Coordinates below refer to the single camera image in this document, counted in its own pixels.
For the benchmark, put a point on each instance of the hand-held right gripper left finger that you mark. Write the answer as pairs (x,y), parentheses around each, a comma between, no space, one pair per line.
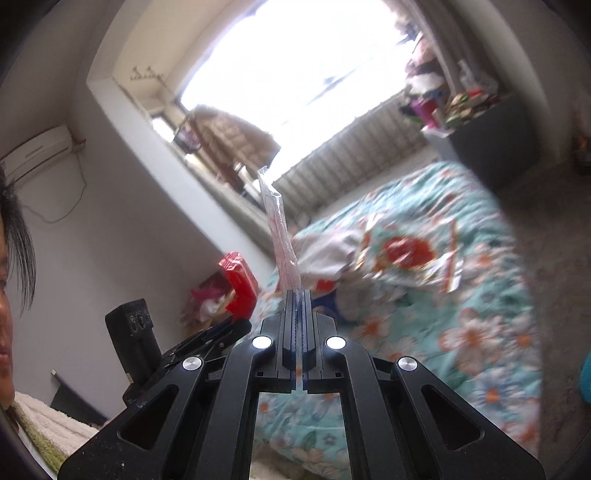
(290,332)

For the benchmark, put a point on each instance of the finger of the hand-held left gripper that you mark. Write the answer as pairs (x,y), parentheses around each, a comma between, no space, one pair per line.
(217,337)

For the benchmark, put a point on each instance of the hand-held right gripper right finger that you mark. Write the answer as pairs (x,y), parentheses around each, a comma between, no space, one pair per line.
(305,332)

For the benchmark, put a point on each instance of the clear plastic wrapper strip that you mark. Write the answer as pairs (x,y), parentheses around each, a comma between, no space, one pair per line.
(281,240)

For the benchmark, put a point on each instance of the black flat object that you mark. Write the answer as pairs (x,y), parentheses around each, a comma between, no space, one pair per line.
(69,399)

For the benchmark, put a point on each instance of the floral teal blanket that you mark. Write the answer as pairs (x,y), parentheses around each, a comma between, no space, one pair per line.
(415,346)

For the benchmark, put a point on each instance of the white fleece garment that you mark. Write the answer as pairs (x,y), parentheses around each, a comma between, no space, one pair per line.
(51,427)

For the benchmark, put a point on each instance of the yellow red snack packet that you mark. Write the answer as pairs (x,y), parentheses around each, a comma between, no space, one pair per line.
(406,256)

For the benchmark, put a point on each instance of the person's head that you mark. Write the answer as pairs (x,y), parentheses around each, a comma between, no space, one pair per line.
(7,323)

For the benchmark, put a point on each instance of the white orange-edged packet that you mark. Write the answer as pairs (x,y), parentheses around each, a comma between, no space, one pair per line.
(450,263)

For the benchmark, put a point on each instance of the window railing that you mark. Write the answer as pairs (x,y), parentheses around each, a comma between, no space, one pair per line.
(351,143)

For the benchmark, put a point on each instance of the beige padded jacket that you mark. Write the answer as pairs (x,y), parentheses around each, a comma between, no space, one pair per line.
(231,134)

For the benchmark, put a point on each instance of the white air conditioner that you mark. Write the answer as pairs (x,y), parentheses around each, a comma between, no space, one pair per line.
(37,150)

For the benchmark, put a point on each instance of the grey cabinet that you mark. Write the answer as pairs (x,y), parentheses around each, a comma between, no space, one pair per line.
(489,138)

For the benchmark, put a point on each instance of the pile of cabinet clutter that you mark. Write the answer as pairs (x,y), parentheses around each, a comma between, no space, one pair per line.
(443,97)

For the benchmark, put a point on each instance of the wall hook rack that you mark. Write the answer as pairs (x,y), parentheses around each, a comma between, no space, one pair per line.
(147,74)

